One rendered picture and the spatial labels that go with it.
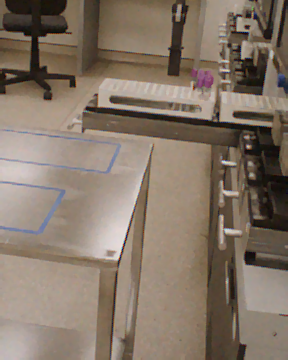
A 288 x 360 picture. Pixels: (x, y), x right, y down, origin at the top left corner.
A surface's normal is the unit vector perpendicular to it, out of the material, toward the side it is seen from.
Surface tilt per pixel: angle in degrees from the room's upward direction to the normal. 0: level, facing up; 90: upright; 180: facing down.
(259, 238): 90
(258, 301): 0
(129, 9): 90
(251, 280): 0
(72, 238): 0
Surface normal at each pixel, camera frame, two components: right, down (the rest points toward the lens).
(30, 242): 0.08, -0.93
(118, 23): -0.12, 0.35
